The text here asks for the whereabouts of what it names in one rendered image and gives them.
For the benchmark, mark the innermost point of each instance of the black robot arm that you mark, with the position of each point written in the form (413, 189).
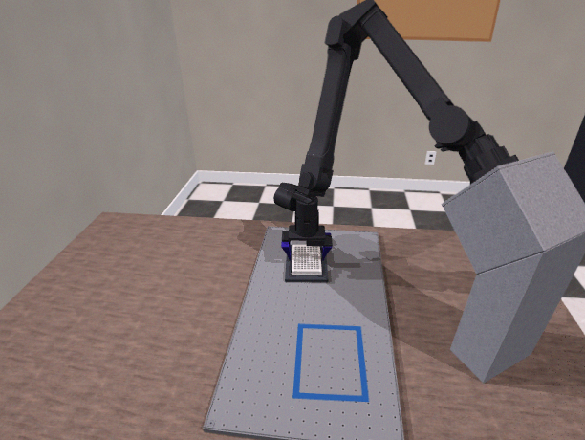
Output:
(449, 125)

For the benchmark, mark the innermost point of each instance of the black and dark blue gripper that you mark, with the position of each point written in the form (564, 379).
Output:
(307, 231)

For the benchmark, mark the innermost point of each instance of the blue tape outline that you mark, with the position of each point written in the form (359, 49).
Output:
(363, 379)

